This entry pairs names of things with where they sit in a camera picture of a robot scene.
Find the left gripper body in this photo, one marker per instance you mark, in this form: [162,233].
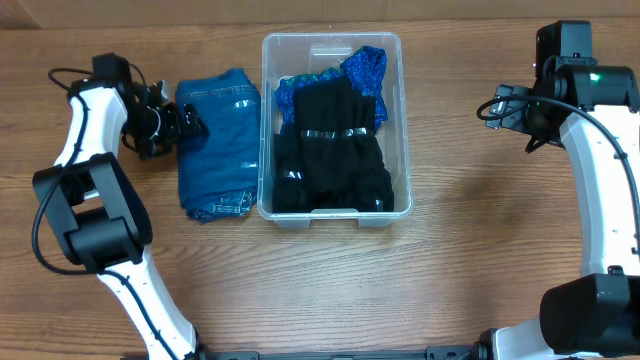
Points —
[170,124]

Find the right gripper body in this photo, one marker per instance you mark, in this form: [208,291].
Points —
[526,122]

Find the blue jeans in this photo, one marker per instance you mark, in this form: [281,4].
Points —
[218,169]

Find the black garment with tape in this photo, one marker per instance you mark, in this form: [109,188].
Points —
[335,126]

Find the blue sparkly garment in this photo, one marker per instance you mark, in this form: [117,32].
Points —
[365,69]

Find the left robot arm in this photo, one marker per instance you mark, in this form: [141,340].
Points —
[90,220]

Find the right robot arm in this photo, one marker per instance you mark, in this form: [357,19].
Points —
[592,112]

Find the clear plastic storage bin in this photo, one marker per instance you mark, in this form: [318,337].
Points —
[285,55]

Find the cardboard backdrop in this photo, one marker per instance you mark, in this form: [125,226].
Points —
[63,14]

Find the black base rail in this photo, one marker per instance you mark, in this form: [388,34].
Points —
[447,352]

